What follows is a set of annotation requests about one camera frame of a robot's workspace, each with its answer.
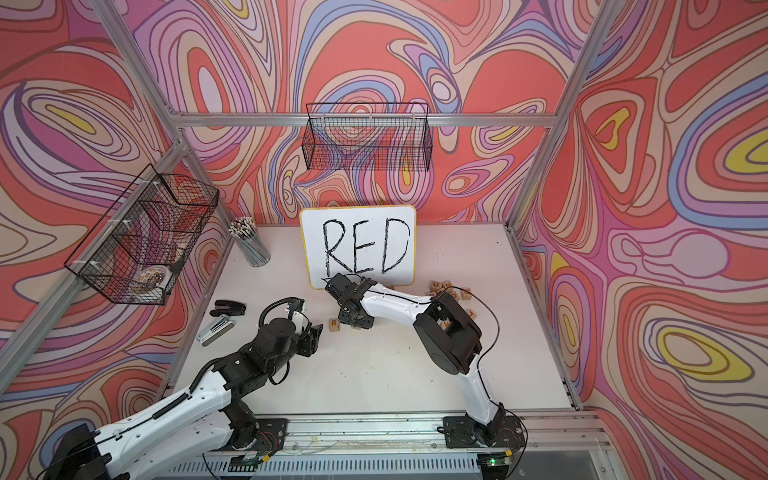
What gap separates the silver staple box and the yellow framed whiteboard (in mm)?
284

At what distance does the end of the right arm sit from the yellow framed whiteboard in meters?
0.09

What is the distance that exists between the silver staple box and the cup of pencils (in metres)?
Result: 0.22

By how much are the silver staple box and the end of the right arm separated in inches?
15.0

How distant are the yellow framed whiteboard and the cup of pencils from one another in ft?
0.71

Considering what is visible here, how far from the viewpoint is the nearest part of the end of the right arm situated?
677 millimetres

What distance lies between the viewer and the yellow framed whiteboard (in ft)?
2.88

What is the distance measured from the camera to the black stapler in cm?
95

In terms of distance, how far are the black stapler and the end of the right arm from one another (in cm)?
37

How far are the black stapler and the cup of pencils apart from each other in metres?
0.16

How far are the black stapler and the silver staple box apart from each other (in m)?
0.02

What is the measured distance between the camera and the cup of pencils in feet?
3.15

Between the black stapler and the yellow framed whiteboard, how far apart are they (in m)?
0.24

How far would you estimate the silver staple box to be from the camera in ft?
2.94
